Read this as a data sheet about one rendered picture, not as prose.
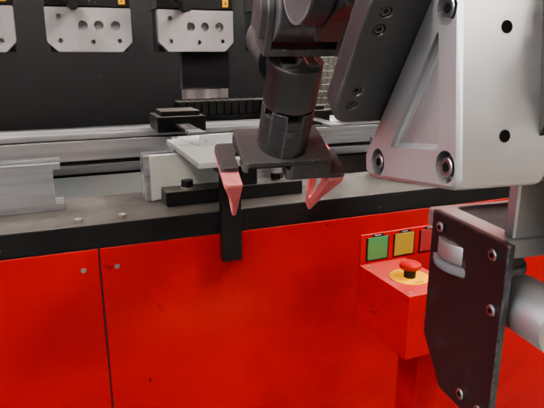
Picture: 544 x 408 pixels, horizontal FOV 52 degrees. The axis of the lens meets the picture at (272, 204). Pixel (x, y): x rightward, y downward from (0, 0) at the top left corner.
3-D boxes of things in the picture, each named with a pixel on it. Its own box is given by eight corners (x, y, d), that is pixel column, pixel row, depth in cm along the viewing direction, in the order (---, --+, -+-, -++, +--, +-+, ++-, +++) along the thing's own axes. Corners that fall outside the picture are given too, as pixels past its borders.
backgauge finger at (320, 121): (313, 133, 132) (314, 112, 131) (273, 121, 155) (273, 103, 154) (358, 131, 136) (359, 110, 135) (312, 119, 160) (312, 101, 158)
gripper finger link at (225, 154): (210, 195, 69) (214, 133, 63) (265, 191, 71) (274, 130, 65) (219, 233, 65) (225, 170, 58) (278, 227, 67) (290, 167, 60)
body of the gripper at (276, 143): (231, 142, 64) (235, 86, 60) (312, 138, 67) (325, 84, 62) (242, 177, 60) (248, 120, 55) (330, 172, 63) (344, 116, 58)
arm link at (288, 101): (278, 64, 52) (333, 64, 54) (261, 31, 57) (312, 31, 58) (269, 125, 57) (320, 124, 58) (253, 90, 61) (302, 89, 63)
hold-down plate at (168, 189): (166, 207, 111) (165, 193, 110) (161, 200, 116) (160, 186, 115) (302, 193, 122) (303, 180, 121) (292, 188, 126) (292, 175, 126)
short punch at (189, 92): (183, 99, 114) (180, 52, 112) (180, 99, 116) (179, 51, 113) (229, 98, 118) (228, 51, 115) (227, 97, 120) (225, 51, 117)
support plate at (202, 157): (198, 169, 91) (198, 163, 91) (167, 144, 115) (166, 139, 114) (298, 161, 97) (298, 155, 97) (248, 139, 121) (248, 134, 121)
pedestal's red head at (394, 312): (405, 360, 96) (411, 263, 91) (355, 320, 110) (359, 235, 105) (492, 337, 104) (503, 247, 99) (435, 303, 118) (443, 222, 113)
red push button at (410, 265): (406, 286, 99) (408, 267, 98) (393, 278, 102) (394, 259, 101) (425, 282, 100) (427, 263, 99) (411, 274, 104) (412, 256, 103)
